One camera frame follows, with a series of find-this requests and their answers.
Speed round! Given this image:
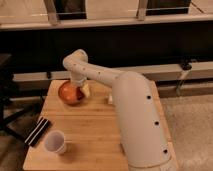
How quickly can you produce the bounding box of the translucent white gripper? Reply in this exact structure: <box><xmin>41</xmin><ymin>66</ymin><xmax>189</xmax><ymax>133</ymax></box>
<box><xmin>74</xmin><ymin>82</ymin><xmax>91</xmax><ymax>98</ymax></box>

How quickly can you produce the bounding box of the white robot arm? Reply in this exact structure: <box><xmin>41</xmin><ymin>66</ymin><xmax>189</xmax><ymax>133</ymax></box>
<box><xmin>63</xmin><ymin>49</ymin><xmax>177</xmax><ymax>171</ymax></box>

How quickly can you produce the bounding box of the orange ceramic bowl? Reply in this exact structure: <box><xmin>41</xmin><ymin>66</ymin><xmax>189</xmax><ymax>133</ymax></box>
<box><xmin>58</xmin><ymin>80</ymin><xmax>84</xmax><ymax>105</ymax></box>

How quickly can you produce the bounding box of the white plastic bottle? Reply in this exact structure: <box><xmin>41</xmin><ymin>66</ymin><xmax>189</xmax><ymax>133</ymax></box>
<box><xmin>107</xmin><ymin>94</ymin><xmax>113</xmax><ymax>104</ymax></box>

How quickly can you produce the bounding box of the black white striped box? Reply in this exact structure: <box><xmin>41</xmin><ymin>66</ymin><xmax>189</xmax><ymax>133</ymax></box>
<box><xmin>24</xmin><ymin>117</ymin><xmax>50</xmax><ymax>147</ymax></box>

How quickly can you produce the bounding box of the white plastic cup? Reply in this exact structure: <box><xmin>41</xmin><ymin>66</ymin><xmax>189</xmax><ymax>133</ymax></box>
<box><xmin>44</xmin><ymin>130</ymin><xmax>67</xmax><ymax>155</ymax></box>

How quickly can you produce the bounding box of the black chair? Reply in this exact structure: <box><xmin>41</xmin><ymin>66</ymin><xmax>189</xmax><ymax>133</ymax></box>
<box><xmin>0</xmin><ymin>54</ymin><xmax>41</xmax><ymax>142</ymax></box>

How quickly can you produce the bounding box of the black clamp on rail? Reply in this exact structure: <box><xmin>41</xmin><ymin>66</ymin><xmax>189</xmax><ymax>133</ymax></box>
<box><xmin>180</xmin><ymin>59</ymin><xmax>197</xmax><ymax>71</ymax></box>

